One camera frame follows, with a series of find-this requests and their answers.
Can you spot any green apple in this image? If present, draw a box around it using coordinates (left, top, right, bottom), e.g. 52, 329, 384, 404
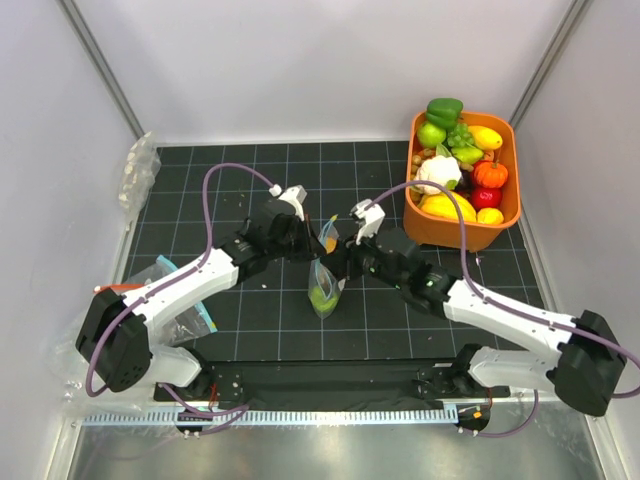
416, 122, 447, 149

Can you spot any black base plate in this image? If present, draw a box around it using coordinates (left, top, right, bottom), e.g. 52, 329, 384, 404
176, 358, 509, 403

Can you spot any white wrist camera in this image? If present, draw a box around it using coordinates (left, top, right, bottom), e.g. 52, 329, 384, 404
350, 199, 385, 245
269, 184, 307, 220

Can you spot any green lime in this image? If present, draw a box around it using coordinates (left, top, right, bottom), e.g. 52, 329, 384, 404
309, 286, 340, 318

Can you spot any spare zip bag blue zipper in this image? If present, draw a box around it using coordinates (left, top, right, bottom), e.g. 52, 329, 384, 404
125, 255, 217, 347

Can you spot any black gridded mat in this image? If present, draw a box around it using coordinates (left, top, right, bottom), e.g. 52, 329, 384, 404
119, 140, 571, 362

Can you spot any white cauliflower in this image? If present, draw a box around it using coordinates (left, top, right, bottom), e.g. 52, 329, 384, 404
414, 155, 462, 190

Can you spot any small orange pumpkin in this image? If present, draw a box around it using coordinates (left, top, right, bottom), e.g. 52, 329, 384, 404
472, 161, 509, 188

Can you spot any orange plastic basket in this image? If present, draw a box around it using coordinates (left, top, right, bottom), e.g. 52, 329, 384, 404
402, 110, 523, 251

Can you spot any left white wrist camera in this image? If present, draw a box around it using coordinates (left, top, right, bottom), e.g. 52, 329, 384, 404
269, 184, 307, 220

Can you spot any orange mango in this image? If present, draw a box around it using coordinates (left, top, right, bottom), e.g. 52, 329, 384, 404
324, 237, 337, 253

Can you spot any yellow mango fruit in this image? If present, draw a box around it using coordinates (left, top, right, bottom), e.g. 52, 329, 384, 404
468, 125, 503, 151

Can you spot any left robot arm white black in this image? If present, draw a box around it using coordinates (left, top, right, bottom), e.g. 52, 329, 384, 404
75, 197, 325, 400

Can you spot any pile of clear zip bags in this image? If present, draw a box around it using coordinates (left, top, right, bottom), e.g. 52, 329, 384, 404
49, 287, 154, 415

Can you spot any clear zip bag blue zipper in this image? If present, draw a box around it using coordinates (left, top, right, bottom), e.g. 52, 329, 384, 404
308, 220, 344, 298

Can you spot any brown nut cluster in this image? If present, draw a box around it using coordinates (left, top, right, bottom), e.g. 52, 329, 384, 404
410, 149, 436, 178

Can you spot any green grape bunch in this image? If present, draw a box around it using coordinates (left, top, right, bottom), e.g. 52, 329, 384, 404
446, 122, 475, 148

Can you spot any bag of white pieces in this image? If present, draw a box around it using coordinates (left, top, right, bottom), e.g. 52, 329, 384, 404
118, 131, 161, 221

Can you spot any red apple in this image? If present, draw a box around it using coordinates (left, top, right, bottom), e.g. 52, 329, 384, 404
470, 186, 503, 211

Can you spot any yellow lemon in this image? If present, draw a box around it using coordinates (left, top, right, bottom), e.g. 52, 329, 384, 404
476, 208, 505, 225

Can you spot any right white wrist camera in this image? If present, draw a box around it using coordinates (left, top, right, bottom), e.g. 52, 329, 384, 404
350, 199, 385, 245

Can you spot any green bell pepper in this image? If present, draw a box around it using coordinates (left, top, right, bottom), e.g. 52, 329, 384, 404
425, 98, 464, 131

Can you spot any yellow star fruit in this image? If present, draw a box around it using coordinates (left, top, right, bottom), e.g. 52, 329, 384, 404
418, 192, 477, 223

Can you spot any slotted cable duct rail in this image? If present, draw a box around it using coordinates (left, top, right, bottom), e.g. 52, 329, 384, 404
83, 404, 458, 428

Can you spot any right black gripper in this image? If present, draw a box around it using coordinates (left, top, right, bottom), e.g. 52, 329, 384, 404
320, 222, 407, 291

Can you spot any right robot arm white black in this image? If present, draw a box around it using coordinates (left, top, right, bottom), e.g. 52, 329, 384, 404
321, 228, 626, 417

